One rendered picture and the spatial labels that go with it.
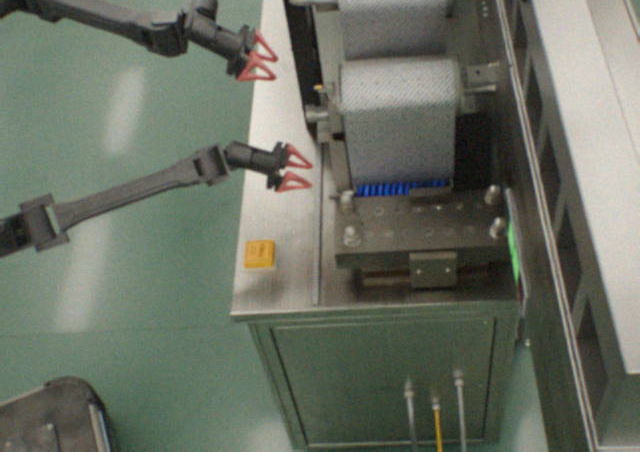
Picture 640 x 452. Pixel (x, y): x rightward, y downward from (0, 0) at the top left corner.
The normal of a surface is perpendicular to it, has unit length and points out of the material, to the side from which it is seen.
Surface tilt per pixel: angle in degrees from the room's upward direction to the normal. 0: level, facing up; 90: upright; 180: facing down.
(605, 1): 0
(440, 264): 90
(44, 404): 0
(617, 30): 0
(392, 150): 90
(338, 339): 90
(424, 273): 90
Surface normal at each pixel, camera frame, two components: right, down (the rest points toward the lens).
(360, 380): -0.01, 0.78
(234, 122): -0.11, -0.63
